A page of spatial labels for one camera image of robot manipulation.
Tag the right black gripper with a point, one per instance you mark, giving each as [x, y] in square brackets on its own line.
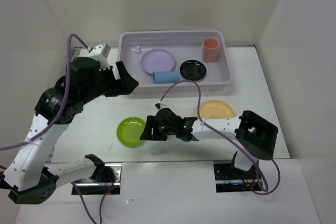
[152, 121]

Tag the red plastic cup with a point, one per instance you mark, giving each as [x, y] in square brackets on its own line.
[210, 49]

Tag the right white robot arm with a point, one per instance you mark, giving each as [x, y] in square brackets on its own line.
[253, 136]

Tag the green plastic plate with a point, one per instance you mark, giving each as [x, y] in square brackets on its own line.
[130, 130]

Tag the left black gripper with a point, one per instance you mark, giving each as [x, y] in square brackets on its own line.
[127, 85]

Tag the lavender plastic bin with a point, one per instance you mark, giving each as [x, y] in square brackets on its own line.
[183, 45]

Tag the metal base plate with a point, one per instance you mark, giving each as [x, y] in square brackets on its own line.
[111, 177]
[229, 179]

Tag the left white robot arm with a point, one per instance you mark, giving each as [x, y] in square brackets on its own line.
[27, 178]

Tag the orange plastic plate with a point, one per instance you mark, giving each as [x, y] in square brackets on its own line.
[216, 109]

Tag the purple plastic plate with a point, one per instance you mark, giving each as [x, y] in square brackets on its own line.
[157, 60]

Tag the black plastic plate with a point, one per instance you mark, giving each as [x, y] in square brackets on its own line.
[193, 70]

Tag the blue plastic cup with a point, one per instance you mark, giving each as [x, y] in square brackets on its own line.
[165, 77]

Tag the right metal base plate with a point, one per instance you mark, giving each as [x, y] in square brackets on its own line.
[229, 179]

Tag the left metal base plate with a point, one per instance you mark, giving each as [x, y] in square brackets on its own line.
[111, 177]

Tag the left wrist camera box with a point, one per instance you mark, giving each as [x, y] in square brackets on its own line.
[100, 50]

